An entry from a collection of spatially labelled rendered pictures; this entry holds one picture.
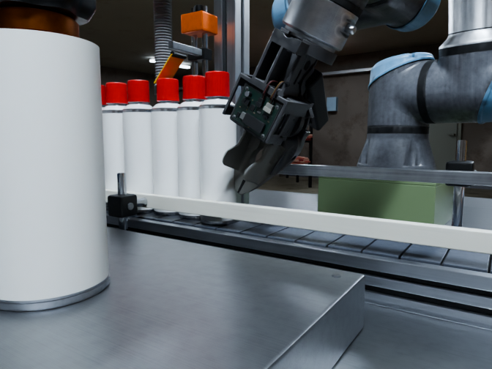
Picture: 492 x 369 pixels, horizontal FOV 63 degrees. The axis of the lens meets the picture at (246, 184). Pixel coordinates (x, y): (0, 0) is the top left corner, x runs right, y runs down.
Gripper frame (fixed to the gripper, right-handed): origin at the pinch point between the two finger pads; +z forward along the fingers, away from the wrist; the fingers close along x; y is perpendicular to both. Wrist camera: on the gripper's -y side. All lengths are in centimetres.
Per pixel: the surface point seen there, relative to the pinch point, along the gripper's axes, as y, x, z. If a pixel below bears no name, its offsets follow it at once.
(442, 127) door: -843, -82, 22
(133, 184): 3.5, -15.4, 9.9
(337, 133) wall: -863, -269, 143
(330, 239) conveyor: 1.8, 13.9, -1.8
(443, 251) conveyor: 0.3, 24.1, -7.7
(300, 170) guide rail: -2.6, 5.0, -5.2
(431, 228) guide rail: 5.0, 22.0, -10.2
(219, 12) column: -11.8, -24.9, -17.2
